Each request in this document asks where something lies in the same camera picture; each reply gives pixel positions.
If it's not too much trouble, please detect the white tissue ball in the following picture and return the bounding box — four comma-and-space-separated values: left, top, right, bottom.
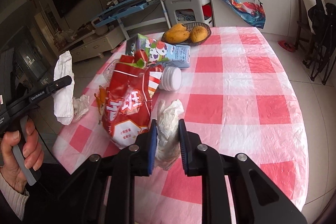
154, 100, 184, 171

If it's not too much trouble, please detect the person's left hand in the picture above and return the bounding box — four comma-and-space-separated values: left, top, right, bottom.
1, 118, 44, 194

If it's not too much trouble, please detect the crumpled tissue at table edge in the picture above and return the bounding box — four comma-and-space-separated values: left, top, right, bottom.
72, 94, 89, 122

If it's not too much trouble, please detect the red snack bag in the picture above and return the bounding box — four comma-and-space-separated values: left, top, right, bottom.
102, 50, 163, 149

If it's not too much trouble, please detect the white tv cabinet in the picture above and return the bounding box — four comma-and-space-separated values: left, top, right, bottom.
59, 27, 125, 63

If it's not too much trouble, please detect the white plastic lid jar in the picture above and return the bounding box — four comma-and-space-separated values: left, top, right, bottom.
158, 67, 182, 92

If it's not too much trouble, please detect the red checkered tablecloth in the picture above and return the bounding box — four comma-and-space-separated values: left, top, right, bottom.
52, 27, 309, 223

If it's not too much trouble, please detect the blue milk carton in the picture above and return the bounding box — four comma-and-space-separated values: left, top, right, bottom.
125, 34, 190, 69

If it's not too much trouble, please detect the dark wicker fruit basket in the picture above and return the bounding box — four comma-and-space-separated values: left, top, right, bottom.
161, 22, 211, 46

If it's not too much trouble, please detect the left yellow mango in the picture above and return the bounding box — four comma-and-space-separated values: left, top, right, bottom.
163, 31, 190, 44

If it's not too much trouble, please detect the yellow mango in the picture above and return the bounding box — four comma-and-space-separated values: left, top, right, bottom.
169, 23, 187, 32
190, 26, 208, 43
163, 31, 190, 44

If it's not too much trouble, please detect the right yellow mango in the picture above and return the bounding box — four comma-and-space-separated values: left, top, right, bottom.
190, 26, 208, 43

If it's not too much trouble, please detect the blue study desk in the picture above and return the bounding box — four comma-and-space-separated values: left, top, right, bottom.
91, 0, 171, 39

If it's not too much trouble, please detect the grey plastic stool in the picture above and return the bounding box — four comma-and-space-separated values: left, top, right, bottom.
164, 0, 205, 26

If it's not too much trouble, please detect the colourful hanging bag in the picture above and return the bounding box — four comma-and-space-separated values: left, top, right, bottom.
222, 0, 266, 29

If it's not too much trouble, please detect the dark wooden chair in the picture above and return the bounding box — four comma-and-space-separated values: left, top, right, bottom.
294, 0, 311, 50

